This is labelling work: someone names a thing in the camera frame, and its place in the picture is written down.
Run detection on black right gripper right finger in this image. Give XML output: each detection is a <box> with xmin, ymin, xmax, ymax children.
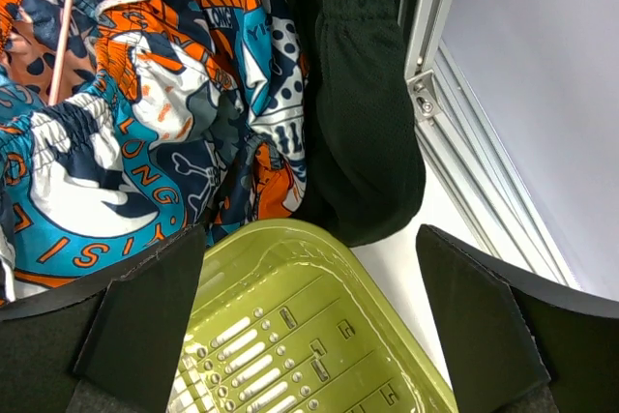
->
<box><xmin>416</xmin><ymin>224</ymin><xmax>618</xmax><ymax>412</ymax></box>

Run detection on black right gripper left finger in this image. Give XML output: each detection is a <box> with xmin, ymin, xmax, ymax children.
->
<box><xmin>1</xmin><ymin>226</ymin><xmax>205</xmax><ymax>412</ymax></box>

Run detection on blue orange patterned shorts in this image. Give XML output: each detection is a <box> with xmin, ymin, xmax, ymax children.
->
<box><xmin>1</xmin><ymin>0</ymin><xmax>308</xmax><ymax>303</ymax></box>

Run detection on black mesh shorts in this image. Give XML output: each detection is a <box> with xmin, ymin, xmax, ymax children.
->
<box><xmin>289</xmin><ymin>0</ymin><xmax>426</xmax><ymax>247</ymax></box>

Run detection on pink hanger of blue shorts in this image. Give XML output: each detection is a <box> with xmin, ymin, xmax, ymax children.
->
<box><xmin>48</xmin><ymin>0</ymin><xmax>74</xmax><ymax>105</ymax></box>

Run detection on olive green plastic basket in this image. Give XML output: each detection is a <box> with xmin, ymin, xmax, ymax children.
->
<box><xmin>167</xmin><ymin>220</ymin><xmax>457</xmax><ymax>413</ymax></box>

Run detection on aluminium frame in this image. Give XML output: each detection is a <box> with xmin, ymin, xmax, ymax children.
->
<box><xmin>397</xmin><ymin>0</ymin><xmax>579</xmax><ymax>288</ymax></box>

